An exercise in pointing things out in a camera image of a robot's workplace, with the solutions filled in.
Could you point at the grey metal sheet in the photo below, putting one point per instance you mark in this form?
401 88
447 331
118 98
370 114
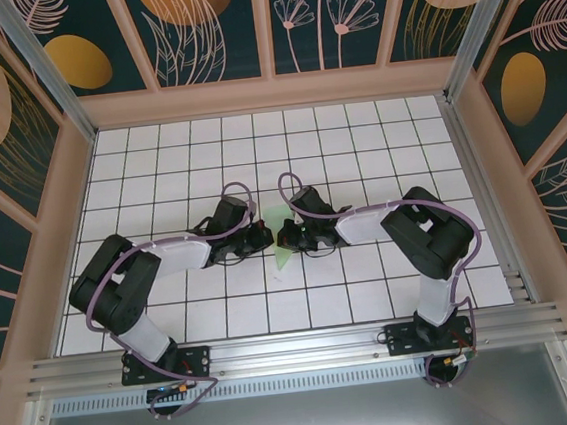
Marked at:
303 421

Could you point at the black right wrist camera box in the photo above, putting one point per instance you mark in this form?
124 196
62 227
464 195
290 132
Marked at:
310 202

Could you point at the wall panel orange oval pink leaf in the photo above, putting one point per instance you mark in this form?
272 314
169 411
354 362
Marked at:
549 46

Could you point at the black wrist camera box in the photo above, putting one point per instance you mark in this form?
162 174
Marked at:
228 215
310 202

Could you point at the wall panel big orange circle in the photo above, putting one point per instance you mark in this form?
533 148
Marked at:
195 30

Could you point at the wall panel pink oval gold lines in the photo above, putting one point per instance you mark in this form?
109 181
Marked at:
434 7

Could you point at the small yellow power connector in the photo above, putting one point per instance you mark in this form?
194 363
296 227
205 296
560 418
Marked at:
182 388
448 361

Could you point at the wall panel small orange oval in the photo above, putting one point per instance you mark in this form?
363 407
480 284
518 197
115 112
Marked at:
78 61

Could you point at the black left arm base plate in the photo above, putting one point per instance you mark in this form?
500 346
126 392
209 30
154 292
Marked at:
197 361

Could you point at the light green paper sheet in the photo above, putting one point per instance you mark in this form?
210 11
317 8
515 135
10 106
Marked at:
283 260

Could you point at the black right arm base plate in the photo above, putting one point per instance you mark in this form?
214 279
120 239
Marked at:
401 342

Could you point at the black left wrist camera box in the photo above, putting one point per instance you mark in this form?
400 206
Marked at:
228 215

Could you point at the aluminium corner post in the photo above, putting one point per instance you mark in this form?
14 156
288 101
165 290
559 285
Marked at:
49 79
477 18

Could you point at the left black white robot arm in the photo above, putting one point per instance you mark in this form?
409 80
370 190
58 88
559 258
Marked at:
145 336

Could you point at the long aluminium mounting rail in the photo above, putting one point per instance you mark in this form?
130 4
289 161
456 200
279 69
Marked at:
296 347

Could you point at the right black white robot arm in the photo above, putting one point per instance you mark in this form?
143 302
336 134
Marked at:
437 298

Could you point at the aluminium side rail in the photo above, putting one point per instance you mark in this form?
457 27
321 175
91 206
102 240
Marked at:
479 188

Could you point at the wall panel pink flowers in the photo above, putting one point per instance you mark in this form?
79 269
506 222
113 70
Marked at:
325 17

